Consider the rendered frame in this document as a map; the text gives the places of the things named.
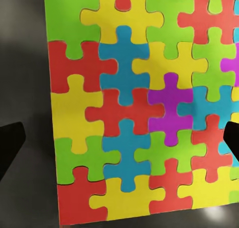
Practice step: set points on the desk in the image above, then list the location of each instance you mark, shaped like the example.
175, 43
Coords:
28, 190

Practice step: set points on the jigsaw puzzle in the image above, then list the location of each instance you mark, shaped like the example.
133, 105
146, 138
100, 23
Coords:
141, 92

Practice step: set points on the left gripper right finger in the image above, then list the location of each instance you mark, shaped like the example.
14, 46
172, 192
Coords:
231, 137

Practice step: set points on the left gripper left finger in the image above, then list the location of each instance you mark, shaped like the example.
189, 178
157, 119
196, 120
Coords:
12, 138

